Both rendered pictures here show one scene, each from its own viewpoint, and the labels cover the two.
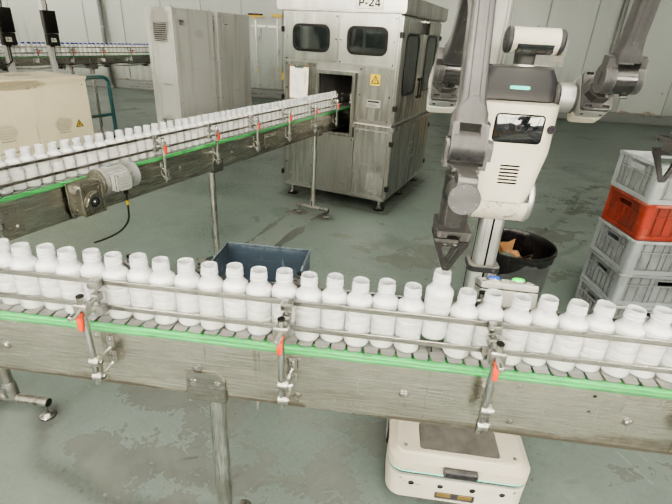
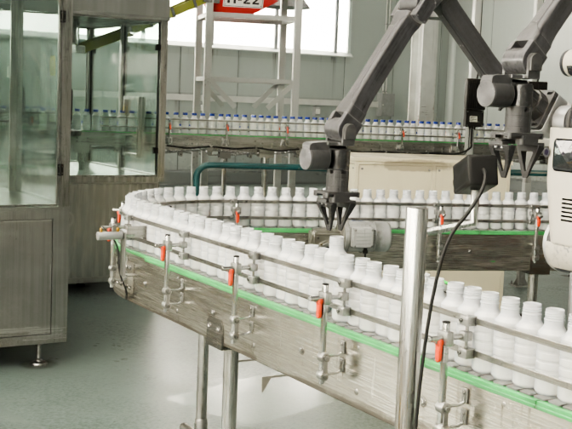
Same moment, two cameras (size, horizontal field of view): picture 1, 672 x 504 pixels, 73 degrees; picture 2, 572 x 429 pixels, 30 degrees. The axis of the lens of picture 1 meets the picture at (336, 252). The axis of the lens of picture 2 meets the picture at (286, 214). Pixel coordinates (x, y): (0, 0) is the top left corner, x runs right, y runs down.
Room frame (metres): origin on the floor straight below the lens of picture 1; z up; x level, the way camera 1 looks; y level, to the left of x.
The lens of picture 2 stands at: (-0.83, -2.30, 1.55)
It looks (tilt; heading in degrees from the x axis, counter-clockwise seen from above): 6 degrees down; 53
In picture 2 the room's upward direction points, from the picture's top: 2 degrees clockwise
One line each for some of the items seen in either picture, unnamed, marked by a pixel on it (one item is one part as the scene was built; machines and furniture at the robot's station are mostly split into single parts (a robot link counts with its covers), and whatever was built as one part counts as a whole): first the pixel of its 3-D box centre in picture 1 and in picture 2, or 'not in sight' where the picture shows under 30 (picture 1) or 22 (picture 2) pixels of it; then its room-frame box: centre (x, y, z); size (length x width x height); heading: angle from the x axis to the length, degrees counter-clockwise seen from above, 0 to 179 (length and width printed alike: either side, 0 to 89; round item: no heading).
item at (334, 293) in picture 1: (333, 307); (288, 269); (0.89, 0.00, 1.08); 0.06 x 0.06 x 0.17
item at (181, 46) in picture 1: (185, 81); not in sight; (6.87, 2.31, 0.96); 0.82 x 0.50 x 1.91; 156
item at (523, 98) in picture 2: not in sight; (517, 95); (0.96, -0.71, 1.57); 0.07 x 0.06 x 0.07; 175
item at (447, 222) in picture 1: (453, 214); (337, 183); (0.86, -0.23, 1.34); 0.10 x 0.07 x 0.07; 175
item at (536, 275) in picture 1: (503, 290); not in sight; (2.37, -1.02, 0.32); 0.45 x 0.45 x 0.64
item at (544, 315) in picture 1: (540, 329); (389, 300); (0.84, -0.46, 1.08); 0.06 x 0.06 x 0.17
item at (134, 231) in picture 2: not in sight; (125, 263); (0.89, 0.93, 0.96); 0.23 x 0.10 x 0.27; 174
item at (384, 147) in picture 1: (363, 101); not in sight; (5.39, -0.21, 1.00); 1.60 x 1.30 x 2.00; 156
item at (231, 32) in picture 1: (224, 78); not in sight; (7.69, 1.95, 0.96); 0.82 x 0.50 x 1.91; 156
